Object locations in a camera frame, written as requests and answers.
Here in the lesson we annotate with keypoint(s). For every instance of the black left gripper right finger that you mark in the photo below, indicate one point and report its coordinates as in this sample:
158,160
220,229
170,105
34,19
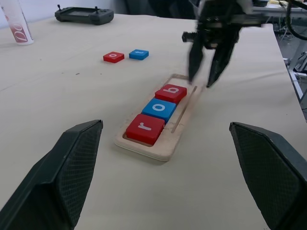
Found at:
273,177

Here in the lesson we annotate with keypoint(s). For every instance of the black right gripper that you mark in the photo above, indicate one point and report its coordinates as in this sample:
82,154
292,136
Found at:
218,24

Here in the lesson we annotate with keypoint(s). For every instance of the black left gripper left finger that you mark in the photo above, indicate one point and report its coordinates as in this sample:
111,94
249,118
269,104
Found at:
48,182

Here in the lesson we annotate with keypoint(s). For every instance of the red block letter b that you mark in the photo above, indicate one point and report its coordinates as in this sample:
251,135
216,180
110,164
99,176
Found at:
170,92

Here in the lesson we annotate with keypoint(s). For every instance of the blue block letter o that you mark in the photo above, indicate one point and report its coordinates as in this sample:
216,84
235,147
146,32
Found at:
158,109

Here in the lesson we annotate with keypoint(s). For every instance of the blue block letter t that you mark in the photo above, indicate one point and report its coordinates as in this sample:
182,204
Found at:
138,54

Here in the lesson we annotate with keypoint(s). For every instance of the wooden letter tray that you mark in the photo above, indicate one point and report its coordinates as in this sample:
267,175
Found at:
165,141

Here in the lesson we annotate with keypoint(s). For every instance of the red block letter r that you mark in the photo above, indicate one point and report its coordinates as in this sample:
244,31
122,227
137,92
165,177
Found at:
145,129

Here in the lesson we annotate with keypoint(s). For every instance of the red block letter o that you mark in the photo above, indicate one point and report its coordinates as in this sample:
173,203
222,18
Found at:
113,57

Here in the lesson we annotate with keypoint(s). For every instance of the black handheld remote controller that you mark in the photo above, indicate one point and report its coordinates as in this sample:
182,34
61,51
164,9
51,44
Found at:
84,14

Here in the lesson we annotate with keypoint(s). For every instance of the white canister with red print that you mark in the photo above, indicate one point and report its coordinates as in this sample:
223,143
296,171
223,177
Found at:
20,28

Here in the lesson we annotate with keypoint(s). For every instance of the grey metal table frame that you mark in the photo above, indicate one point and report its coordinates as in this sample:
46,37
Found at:
296,48

